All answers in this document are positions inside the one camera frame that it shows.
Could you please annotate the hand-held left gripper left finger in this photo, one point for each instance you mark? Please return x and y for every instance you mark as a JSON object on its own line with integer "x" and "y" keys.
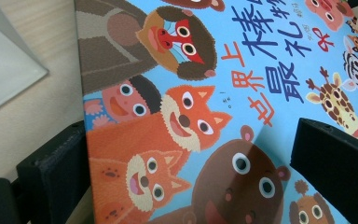
{"x": 56, "y": 174}

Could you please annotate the light blue animal picture book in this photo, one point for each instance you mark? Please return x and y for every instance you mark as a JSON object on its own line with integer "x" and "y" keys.
{"x": 217, "y": 102}

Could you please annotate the white expandable book rack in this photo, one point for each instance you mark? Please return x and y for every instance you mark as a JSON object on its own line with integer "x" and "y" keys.
{"x": 3, "y": 68}

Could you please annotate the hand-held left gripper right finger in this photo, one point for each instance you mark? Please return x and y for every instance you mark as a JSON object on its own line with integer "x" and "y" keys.
{"x": 338, "y": 174}

